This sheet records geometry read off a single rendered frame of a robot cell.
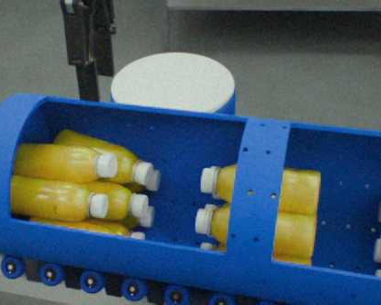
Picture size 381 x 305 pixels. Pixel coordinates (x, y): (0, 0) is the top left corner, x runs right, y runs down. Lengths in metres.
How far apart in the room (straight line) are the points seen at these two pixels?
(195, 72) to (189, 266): 0.63
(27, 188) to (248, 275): 0.38
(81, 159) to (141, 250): 0.19
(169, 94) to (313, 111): 1.87
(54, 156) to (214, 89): 0.48
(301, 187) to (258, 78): 2.48
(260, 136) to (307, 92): 2.40
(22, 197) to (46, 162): 0.07
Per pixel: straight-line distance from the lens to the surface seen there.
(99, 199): 1.02
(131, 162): 1.08
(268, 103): 3.22
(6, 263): 1.15
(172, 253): 0.93
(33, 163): 1.07
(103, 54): 0.96
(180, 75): 1.45
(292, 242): 0.95
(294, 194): 0.96
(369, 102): 3.31
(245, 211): 0.89
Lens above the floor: 1.79
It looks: 39 degrees down
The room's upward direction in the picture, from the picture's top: 4 degrees counter-clockwise
